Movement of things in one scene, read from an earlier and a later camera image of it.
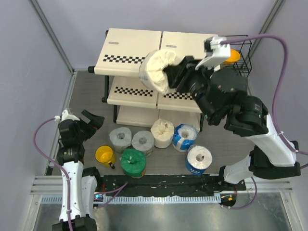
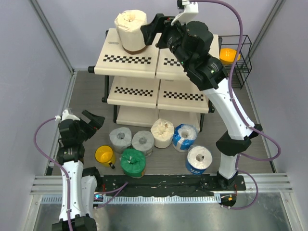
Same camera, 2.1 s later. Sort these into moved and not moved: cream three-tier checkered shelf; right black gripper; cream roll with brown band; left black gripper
Moved: right black gripper; cream roll with brown band
Not moved: cream three-tier checkered shelf; left black gripper
